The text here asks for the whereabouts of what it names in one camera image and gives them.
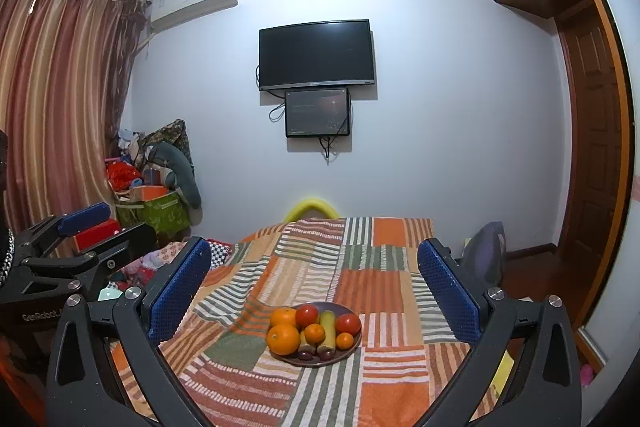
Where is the yellow cloth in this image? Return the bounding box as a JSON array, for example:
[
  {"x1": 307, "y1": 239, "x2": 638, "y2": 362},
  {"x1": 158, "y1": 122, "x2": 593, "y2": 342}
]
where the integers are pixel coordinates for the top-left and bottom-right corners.
[{"x1": 491, "y1": 351, "x2": 514, "y2": 400}]

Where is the dark purple plate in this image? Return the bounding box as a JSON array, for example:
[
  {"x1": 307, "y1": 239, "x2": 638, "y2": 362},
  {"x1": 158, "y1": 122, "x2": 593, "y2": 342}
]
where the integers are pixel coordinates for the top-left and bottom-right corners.
[{"x1": 267, "y1": 302, "x2": 363, "y2": 366}]

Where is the grey-blue chair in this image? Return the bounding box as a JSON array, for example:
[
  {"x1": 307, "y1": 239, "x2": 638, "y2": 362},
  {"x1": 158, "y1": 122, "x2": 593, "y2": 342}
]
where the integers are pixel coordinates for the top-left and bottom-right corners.
[{"x1": 460, "y1": 221, "x2": 507, "y2": 296}]

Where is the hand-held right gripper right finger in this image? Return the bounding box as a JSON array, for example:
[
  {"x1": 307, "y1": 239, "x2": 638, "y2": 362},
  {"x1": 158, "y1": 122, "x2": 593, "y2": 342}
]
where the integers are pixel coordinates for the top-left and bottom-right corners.
[{"x1": 417, "y1": 237, "x2": 583, "y2": 427}]

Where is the white wardrobe sliding door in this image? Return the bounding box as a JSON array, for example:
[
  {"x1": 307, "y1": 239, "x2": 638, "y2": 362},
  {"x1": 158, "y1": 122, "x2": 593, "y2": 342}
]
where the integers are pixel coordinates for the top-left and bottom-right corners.
[{"x1": 560, "y1": 0, "x2": 640, "y2": 408}]

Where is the red bag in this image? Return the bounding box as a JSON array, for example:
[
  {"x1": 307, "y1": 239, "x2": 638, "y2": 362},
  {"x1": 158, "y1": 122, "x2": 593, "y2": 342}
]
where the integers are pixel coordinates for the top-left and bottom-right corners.
[{"x1": 106, "y1": 161, "x2": 144, "y2": 192}]

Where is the orange cardboard box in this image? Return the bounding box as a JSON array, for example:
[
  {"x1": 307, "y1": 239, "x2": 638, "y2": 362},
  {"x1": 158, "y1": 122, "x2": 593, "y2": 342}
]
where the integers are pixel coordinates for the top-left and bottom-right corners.
[{"x1": 130, "y1": 186, "x2": 169, "y2": 202}]

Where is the hanging black cable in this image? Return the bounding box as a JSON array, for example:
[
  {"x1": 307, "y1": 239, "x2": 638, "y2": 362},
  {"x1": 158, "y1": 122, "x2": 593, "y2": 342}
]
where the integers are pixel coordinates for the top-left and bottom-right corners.
[{"x1": 320, "y1": 134, "x2": 347, "y2": 164}]

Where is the large orange with sticker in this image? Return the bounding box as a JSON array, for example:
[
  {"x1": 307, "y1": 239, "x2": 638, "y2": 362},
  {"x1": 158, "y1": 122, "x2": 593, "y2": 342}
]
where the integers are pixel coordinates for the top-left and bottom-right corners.
[{"x1": 270, "y1": 307, "x2": 299, "y2": 328}]

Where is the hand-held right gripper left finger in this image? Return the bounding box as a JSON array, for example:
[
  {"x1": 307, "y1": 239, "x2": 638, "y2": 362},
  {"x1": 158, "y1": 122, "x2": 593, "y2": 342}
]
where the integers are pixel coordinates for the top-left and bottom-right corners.
[{"x1": 45, "y1": 236, "x2": 213, "y2": 427}]

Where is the patchwork striped blanket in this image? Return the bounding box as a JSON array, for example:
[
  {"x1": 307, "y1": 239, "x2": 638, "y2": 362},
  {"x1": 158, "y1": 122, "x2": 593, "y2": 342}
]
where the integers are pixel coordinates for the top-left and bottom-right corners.
[{"x1": 107, "y1": 216, "x2": 506, "y2": 427}]

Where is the green storage box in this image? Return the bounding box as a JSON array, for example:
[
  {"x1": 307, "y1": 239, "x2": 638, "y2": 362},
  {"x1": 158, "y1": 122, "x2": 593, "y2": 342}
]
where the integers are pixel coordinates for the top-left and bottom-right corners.
[{"x1": 115, "y1": 189, "x2": 194, "y2": 241}]

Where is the floral quilt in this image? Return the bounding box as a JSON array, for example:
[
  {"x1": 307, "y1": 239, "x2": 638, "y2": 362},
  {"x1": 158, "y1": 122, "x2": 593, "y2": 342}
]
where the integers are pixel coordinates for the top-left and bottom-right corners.
[{"x1": 117, "y1": 241, "x2": 181, "y2": 290}]

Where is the yellow foam hoop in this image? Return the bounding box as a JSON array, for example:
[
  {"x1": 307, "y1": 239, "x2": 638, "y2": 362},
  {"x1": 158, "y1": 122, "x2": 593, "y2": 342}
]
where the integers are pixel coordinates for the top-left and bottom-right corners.
[{"x1": 285, "y1": 199, "x2": 341, "y2": 224}]

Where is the brown wooden door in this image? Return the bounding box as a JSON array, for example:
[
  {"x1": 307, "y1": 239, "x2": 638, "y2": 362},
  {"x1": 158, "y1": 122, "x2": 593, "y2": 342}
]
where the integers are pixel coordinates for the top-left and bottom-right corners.
[{"x1": 554, "y1": 7, "x2": 628, "y2": 330}]

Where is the grey plush pillow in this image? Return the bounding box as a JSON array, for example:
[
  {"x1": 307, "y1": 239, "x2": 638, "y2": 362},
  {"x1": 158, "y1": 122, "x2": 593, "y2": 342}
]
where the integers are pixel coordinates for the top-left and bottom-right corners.
[{"x1": 150, "y1": 142, "x2": 203, "y2": 210}]

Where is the black white checkered cloth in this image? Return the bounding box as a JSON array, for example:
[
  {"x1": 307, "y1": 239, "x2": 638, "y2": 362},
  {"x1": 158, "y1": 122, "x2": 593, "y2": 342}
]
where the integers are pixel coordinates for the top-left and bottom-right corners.
[{"x1": 205, "y1": 239, "x2": 234, "y2": 269}]

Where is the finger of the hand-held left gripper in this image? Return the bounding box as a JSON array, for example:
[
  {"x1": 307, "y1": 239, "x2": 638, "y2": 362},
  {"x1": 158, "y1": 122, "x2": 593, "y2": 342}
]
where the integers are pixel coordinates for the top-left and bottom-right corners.
[
  {"x1": 15, "y1": 202, "x2": 112, "y2": 258},
  {"x1": 22, "y1": 222, "x2": 159, "y2": 288}
]

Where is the small black wall monitor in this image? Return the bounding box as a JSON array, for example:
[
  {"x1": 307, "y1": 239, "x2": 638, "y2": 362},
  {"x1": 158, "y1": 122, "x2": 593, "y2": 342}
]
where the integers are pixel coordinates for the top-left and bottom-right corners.
[{"x1": 285, "y1": 88, "x2": 351, "y2": 138}]

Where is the large plain orange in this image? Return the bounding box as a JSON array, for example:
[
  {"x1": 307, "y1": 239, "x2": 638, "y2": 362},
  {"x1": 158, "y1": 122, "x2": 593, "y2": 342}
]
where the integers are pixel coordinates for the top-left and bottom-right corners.
[{"x1": 266, "y1": 323, "x2": 301, "y2": 356}]

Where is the wall-mounted black television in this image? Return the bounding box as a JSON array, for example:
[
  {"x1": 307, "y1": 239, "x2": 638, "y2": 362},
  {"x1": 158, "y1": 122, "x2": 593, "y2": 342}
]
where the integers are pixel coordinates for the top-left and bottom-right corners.
[{"x1": 258, "y1": 20, "x2": 377, "y2": 92}]

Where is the red box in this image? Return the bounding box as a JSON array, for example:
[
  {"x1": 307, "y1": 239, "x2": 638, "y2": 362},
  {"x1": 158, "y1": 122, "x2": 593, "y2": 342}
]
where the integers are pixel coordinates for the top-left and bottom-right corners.
[{"x1": 72, "y1": 219, "x2": 124, "y2": 254}]

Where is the dark patterned cushion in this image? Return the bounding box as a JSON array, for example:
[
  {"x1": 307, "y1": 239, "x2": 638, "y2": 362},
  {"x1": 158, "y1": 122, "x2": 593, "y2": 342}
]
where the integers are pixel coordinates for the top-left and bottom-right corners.
[{"x1": 142, "y1": 119, "x2": 194, "y2": 168}]

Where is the yellow banana front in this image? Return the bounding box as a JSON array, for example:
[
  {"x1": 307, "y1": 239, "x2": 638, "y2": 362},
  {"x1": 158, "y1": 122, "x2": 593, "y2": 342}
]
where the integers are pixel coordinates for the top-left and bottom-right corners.
[{"x1": 320, "y1": 310, "x2": 337, "y2": 350}]

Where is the striped brown curtain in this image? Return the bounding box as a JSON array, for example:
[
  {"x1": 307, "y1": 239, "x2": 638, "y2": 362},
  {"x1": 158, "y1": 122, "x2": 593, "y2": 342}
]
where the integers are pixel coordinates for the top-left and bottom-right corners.
[{"x1": 0, "y1": 0, "x2": 151, "y2": 258}]

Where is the red tomato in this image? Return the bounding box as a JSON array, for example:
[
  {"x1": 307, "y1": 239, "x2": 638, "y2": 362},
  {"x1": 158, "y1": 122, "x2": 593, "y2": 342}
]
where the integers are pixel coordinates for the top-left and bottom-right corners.
[
  {"x1": 335, "y1": 313, "x2": 362, "y2": 337},
  {"x1": 295, "y1": 304, "x2": 320, "y2": 328}
]

